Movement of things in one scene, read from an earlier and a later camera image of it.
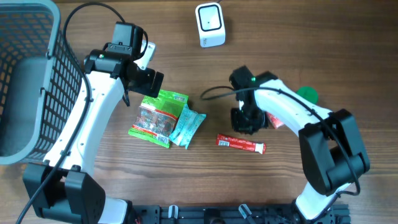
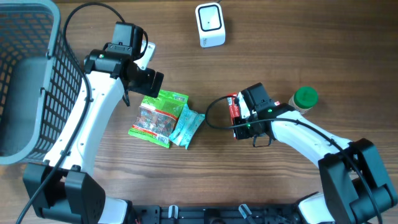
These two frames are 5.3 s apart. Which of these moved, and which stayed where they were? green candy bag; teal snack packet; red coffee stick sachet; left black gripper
Moved: red coffee stick sachet
Stayed: green candy bag; left black gripper; teal snack packet
